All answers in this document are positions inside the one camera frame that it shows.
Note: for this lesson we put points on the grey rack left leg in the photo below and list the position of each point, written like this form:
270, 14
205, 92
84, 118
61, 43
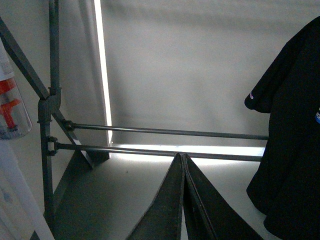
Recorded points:
53, 46

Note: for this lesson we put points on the grey roller window blind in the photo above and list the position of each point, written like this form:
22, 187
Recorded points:
189, 64

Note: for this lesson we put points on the thin grey crossbar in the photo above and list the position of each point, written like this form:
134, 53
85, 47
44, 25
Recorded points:
54, 146
170, 131

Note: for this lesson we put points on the clear bottle with orange parts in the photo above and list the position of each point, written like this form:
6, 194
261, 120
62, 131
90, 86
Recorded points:
15, 121

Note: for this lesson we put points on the upper thin grey crossbar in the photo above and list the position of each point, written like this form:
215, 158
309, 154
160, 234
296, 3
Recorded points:
170, 131

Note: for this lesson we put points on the black t-shirt with logo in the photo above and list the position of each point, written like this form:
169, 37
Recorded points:
286, 186

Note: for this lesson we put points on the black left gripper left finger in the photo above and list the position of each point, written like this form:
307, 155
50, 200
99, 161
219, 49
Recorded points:
163, 218

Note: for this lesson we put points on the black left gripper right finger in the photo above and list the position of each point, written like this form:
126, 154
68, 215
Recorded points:
207, 215

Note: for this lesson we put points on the lower thin grey crossbar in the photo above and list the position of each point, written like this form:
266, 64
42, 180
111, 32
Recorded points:
54, 146

